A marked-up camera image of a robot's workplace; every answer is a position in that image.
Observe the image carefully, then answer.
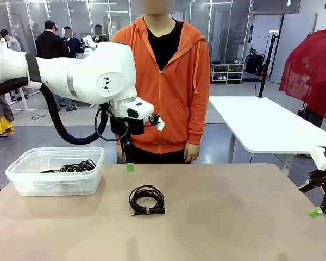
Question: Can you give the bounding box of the translucent plastic storage bin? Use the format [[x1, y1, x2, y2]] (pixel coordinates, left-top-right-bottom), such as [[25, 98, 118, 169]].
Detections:
[[5, 146, 105, 197]]

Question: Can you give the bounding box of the person in grey top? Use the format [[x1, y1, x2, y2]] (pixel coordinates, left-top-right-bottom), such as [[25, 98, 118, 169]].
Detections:
[[0, 28, 22, 53]]

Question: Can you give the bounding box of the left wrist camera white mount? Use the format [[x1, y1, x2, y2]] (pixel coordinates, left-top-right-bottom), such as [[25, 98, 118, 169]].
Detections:
[[148, 113, 166, 132]]

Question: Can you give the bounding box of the person in black sweater, cap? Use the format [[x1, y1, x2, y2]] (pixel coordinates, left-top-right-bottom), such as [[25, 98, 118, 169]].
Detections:
[[34, 19, 78, 113]]

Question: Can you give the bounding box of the person's right hand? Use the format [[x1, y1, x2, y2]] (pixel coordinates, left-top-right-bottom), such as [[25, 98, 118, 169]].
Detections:
[[115, 141, 126, 164]]

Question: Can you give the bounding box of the white table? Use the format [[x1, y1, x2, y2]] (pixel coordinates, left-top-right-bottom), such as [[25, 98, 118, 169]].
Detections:
[[208, 95, 326, 171]]

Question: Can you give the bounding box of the thin black wrist camera cable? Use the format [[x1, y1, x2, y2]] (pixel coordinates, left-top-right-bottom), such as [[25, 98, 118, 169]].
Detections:
[[94, 104, 131, 142]]

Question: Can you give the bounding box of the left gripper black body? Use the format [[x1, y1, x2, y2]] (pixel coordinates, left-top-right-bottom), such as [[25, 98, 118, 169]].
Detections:
[[109, 115, 145, 145]]

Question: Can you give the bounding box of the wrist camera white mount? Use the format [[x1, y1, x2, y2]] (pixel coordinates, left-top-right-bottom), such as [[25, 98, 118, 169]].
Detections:
[[310, 146, 326, 170], [148, 113, 166, 132]]

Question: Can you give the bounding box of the person's left forearm orange sleeve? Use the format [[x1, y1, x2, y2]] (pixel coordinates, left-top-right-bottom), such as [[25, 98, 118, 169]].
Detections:
[[185, 92, 211, 145]]

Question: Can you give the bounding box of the black tripod stand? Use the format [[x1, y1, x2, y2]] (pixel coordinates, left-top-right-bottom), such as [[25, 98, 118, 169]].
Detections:
[[256, 31, 279, 99]]

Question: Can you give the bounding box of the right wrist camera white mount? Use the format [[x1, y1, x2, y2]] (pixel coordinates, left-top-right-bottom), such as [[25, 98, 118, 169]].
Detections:
[[310, 146, 326, 170]]

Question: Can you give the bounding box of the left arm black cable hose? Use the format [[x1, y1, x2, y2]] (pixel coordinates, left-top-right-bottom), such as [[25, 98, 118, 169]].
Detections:
[[0, 77, 111, 145]]

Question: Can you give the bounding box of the person in black top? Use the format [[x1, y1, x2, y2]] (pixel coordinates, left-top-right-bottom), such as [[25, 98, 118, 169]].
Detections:
[[93, 24, 111, 44]]

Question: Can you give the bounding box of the yellow cloth item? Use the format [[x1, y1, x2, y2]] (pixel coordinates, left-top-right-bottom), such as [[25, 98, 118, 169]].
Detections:
[[0, 117, 15, 136]]

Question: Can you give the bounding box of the red cape on mannequin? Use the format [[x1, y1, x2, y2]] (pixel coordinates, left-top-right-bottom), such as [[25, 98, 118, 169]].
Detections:
[[278, 26, 326, 121]]

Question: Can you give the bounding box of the person in orange hoodie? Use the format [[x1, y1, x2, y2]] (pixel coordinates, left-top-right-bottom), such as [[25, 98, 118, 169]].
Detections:
[[112, 0, 211, 164]]

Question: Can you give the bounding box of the black braided USB-A cable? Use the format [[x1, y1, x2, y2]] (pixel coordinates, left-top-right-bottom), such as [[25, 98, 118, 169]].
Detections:
[[128, 184, 166, 218]]

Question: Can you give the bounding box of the wooden shoe rack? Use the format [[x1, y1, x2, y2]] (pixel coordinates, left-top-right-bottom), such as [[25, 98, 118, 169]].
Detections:
[[211, 63, 245, 84]]

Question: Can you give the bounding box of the person in dark blue jacket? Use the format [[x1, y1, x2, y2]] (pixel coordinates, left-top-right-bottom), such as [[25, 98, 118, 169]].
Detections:
[[61, 26, 85, 58]]

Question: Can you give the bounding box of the person's left hand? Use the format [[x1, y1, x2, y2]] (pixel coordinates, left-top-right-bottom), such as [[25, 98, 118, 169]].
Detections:
[[183, 142, 201, 164]]

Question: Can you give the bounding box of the black braided cable bundle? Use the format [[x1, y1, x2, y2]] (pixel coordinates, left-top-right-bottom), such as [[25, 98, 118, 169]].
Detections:
[[67, 159, 96, 172]]

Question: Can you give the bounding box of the black backpack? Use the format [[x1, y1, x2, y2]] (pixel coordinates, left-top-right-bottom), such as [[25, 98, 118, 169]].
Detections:
[[245, 53, 265, 76]]

